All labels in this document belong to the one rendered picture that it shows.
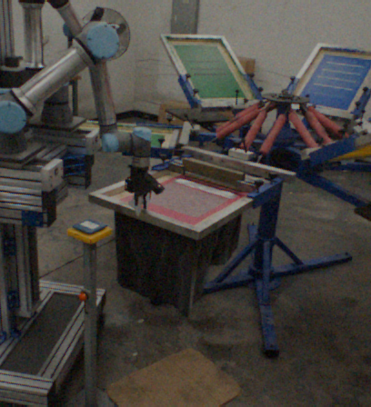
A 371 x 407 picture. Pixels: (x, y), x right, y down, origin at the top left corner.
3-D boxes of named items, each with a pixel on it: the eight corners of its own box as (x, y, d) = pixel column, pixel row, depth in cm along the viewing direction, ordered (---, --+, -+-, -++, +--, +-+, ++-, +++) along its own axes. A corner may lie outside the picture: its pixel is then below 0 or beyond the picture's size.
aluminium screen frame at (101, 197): (198, 240, 196) (199, 232, 194) (87, 201, 224) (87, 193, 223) (278, 190, 258) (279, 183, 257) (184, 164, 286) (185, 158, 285)
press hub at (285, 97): (273, 300, 336) (305, 100, 284) (223, 281, 355) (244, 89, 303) (295, 277, 367) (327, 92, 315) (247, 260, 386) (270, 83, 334)
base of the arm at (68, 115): (35, 122, 234) (34, 100, 230) (48, 114, 248) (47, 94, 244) (65, 124, 232) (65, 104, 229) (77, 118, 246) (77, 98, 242)
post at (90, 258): (92, 433, 226) (91, 245, 189) (57, 411, 236) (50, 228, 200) (123, 404, 243) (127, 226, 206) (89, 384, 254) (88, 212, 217)
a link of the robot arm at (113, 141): (98, 147, 202) (125, 146, 206) (105, 155, 193) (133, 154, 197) (99, 128, 199) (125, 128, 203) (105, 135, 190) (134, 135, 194)
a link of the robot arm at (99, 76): (71, 21, 191) (95, 143, 212) (76, 23, 181) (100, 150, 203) (101, 16, 194) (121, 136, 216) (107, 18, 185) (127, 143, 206)
